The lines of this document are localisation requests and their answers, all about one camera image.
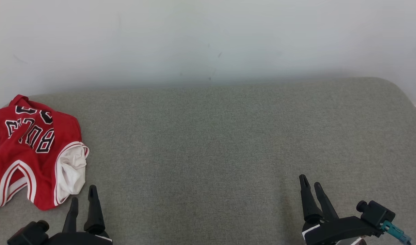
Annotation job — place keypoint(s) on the red basketball jersey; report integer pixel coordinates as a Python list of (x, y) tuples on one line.
[(41, 163)]

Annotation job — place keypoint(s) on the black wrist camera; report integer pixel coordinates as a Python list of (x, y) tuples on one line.
[(27, 234), (376, 214)]

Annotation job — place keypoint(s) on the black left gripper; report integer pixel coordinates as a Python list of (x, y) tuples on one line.
[(78, 239)]

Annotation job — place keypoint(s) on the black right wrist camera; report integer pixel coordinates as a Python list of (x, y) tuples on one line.
[(376, 214)]

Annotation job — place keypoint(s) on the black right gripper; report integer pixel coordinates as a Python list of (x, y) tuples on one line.
[(337, 231)]

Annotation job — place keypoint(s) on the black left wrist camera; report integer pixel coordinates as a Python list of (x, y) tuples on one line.
[(27, 234)]

